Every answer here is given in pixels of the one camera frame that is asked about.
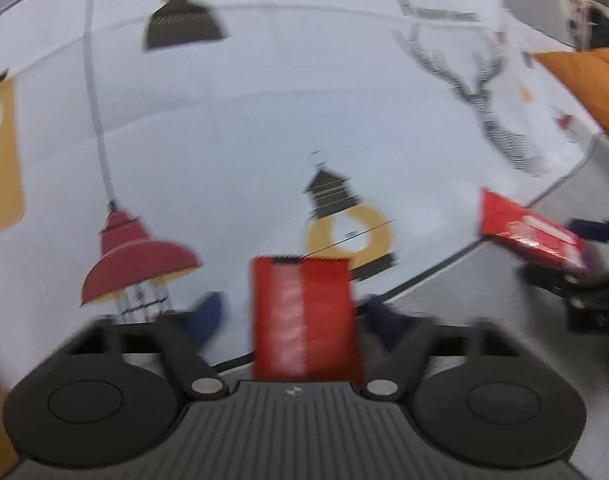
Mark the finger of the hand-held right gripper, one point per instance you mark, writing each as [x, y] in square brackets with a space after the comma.
[592, 230]
[549, 277]

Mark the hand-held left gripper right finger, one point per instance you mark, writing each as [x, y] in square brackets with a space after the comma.
[384, 322]

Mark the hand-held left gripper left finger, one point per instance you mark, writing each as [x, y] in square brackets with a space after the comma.
[204, 317]

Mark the red snack packet white print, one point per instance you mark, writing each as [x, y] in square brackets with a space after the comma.
[532, 232]

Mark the red snack packet dark stripe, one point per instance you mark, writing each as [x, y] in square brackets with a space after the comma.
[304, 317]

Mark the orange pillow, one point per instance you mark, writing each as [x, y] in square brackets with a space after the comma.
[592, 82]

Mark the printed grey table cloth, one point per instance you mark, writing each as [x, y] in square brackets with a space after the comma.
[264, 135]

